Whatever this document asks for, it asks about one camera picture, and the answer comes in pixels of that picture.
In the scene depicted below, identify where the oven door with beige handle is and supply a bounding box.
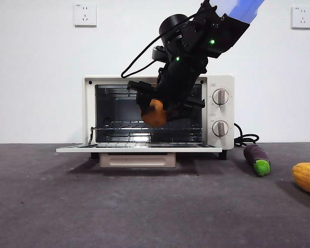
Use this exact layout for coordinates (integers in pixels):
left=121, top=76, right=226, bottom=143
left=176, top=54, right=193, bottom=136
left=56, top=144, right=223, bottom=169

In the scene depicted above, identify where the black oven power cable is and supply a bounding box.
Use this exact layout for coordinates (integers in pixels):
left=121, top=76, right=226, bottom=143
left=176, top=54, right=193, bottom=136
left=234, top=123, right=260, bottom=148

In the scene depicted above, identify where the purple toy eggplant green stem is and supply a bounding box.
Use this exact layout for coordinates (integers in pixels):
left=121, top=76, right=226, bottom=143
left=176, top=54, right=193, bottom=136
left=242, top=144, right=271, bottom=178

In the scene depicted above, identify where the beige oven knob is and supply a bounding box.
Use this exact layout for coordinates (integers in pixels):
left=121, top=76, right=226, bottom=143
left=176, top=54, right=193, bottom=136
left=211, top=120, right=229, bottom=138
left=211, top=88, right=229, bottom=106

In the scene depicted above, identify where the orange brown potato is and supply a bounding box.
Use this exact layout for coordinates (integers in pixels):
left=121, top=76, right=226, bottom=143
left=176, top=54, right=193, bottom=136
left=140, top=99, right=168, bottom=128

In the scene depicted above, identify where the white wall socket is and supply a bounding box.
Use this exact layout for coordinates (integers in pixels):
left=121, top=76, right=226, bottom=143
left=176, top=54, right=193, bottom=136
left=291, top=6, right=310, bottom=29
left=74, top=4, right=97, bottom=28

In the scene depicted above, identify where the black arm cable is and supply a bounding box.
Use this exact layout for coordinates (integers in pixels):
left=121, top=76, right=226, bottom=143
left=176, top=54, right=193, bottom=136
left=120, top=14, right=197, bottom=79

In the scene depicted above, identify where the yellow corn cob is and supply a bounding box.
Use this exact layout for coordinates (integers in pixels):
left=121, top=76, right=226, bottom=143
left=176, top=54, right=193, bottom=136
left=291, top=162, right=310, bottom=199

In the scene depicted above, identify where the metal wire oven rack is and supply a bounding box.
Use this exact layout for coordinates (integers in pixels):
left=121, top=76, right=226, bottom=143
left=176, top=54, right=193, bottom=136
left=89, top=120, right=204, bottom=145

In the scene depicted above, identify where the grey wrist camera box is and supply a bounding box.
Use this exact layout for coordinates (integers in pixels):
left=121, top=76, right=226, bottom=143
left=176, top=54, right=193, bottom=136
left=151, top=45, right=171, bottom=63

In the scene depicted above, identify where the white toaster oven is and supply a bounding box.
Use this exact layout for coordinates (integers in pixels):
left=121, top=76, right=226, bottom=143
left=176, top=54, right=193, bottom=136
left=82, top=74, right=235, bottom=161

